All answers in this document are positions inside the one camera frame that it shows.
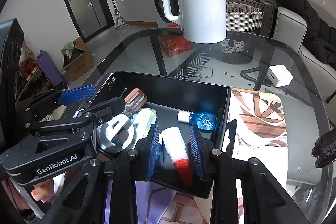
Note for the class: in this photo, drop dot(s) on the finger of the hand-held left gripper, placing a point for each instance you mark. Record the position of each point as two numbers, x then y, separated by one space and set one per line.
76 96
105 109

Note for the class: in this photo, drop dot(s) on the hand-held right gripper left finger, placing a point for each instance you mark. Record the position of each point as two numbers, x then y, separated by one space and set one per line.
153 153

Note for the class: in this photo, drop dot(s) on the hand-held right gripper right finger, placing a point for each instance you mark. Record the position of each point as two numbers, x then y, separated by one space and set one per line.
196 153

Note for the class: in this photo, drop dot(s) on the white bottle with red cap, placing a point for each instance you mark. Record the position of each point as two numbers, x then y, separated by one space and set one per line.
173 142

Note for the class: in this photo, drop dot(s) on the round grey hub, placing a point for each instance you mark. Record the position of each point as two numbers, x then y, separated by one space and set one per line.
107 140

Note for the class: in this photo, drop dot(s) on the blue bottle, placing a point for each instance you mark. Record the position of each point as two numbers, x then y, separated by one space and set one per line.
204 120

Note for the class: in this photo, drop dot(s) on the green tissue pack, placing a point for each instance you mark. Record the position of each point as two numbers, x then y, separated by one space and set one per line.
145 119

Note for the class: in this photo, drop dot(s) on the black cardboard box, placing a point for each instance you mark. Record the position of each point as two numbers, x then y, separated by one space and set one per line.
183 92

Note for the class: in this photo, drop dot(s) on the person's left hand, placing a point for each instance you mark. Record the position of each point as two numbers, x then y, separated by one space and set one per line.
42 193

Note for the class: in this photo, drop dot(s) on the brown cardboard box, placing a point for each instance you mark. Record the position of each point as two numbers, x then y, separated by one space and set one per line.
81 66

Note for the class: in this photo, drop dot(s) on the purple bag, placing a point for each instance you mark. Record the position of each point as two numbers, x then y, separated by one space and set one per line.
50 69

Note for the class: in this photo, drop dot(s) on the shoe rack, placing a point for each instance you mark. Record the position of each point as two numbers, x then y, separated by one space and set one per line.
31 71

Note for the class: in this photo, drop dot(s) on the printed desk mat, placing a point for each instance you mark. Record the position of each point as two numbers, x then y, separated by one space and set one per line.
257 119

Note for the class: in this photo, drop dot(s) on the mop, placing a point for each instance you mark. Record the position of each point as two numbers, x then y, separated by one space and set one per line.
120 20

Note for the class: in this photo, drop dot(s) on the striped rug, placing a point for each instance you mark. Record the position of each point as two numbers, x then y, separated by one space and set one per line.
194 64

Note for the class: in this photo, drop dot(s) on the red gift box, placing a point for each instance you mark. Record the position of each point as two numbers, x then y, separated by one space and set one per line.
176 45

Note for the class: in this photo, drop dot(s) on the spotted slipper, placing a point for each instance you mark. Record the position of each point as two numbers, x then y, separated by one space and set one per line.
235 47

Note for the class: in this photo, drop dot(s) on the white charger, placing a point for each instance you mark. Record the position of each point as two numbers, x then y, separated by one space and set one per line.
279 75

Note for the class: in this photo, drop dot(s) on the woven basket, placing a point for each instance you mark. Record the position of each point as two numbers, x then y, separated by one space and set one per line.
244 18

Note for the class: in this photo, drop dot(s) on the white electric kettle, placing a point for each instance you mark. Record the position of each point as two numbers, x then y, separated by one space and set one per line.
202 3

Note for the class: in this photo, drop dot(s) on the grey sofa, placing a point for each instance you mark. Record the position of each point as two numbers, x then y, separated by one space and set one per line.
288 27

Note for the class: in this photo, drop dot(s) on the black jacket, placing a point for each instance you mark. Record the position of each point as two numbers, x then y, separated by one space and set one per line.
315 22

